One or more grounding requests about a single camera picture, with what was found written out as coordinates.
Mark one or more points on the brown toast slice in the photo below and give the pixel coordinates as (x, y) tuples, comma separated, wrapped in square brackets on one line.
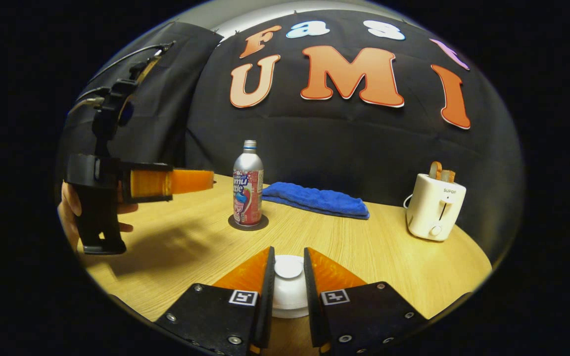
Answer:
[(435, 170), (448, 175)]

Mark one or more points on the dark round coaster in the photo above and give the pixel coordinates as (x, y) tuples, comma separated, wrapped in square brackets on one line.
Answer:
[(235, 223)]

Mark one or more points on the black backdrop cloth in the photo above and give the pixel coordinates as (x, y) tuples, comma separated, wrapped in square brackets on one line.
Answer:
[(344, 143)]

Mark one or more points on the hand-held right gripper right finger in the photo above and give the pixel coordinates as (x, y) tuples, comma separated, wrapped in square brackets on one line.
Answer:
[(312, 316)]

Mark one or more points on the blue towel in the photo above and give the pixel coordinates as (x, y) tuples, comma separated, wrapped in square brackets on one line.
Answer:
[(314, 199)]

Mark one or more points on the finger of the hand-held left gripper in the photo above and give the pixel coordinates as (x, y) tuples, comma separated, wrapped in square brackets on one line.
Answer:
[(191, 181)]

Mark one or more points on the white toaster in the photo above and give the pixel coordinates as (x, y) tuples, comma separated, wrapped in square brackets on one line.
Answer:
[(433, 207)]

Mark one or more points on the silver water bottle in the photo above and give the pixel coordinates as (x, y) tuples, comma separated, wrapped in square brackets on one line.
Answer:
[(248, 188)]

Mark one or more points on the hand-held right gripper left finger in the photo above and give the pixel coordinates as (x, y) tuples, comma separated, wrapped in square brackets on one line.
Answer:
[(265, 316)]

